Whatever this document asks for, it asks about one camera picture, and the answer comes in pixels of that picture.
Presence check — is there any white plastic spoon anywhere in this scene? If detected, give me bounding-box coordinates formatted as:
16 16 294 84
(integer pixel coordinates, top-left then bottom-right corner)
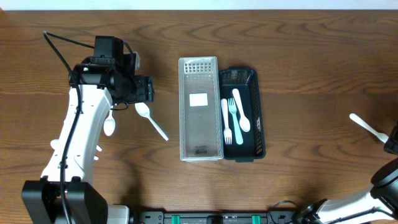
135 103 169 141

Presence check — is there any small white spoon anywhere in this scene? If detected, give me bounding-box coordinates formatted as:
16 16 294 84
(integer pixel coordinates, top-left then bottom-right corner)
103 108 116 136

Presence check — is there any clear plastic basket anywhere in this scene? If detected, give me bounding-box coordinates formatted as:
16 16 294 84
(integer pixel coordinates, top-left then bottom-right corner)
178 56 223 162

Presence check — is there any pale green plastic fork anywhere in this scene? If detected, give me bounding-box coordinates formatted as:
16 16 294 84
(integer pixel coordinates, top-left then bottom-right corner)
228 98 243 145

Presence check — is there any white plastic fork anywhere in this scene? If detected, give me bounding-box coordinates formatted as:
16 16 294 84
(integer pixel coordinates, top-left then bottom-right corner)
221 98 232 145

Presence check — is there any cream plastic spoon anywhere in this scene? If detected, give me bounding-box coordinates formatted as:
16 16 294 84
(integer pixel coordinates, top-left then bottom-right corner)
232 88 251 133

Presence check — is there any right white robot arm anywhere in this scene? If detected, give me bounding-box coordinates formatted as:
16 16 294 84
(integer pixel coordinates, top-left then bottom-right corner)
295 159 397 223

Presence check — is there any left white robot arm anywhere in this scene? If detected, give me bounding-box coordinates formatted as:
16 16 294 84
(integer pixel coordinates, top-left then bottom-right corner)
21 35 154 223

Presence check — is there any white label sticker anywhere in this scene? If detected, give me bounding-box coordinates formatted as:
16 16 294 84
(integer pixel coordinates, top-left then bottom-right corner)
189 93 208 107

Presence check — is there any dark green plastic basket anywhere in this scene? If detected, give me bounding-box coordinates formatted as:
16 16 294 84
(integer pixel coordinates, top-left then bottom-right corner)
218 67 266 162

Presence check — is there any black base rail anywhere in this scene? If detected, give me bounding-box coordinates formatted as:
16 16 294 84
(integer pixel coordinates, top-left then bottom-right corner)
130 210 307 224

